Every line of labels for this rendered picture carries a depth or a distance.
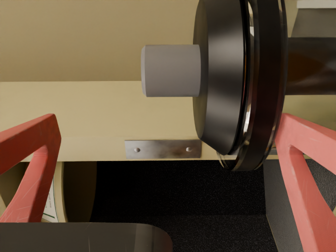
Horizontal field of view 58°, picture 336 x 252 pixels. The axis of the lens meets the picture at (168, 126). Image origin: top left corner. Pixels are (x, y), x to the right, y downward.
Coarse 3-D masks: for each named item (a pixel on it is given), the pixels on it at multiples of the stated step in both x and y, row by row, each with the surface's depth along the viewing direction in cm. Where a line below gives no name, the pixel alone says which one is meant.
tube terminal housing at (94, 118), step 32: (0, 96) 33; (32, 96) 33; (64, 96) 33; (96, 96) 33; (128, 96) 33; (0, 128) 28; (64, 128) 28; (96, 128) 28; (128, 128) 28; (160, 128) 28; (192, 128) 28; (64, 160) 29; (96, 160) 29; (0, 192) 32
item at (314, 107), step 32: (256, 0) 11; (288, 0) 13; (320, 0) 13; (256, 32) 11; (288, 32) 12; (320, 32) 12; (256, 64) 11; (288, 64) 12; (320, 64) 12; (256, 96) 12; (288, 96) 12; (320, 96) 12; (224, 160) 16
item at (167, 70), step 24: (216, 0) 13; (240, 0) 13; (216, 24) 13; (240, 24) 12; (144, 48) 16; (168, 48) 16; (192, 48) 16; (216, 48) 13; (240, 48) 12; (144, 72) 15; (168, 72) 15; (192, 72) 15; (216, 72) 13; (240, 72) 12; (168, 96) 16; (192, 96) 17; (216, 96) 13; (240, 96) 12; (216, 120) 14; (216, 144) 15
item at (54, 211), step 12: (60, 168) 35; (72, 168) 50; (84, 168) 51; (96, 168) 52; (60, 180) 35; (72, 180) 50; (84, 180) 51; (60, 192) 35; (72, 192) 49; (84, 192) 50; (48, 204) 36; (60, 204) 35; (72, 204) 48; (84, 204) 49; (48, 216) 37; (60, 216) 36; (72, 216) 46; (84, 216) 47
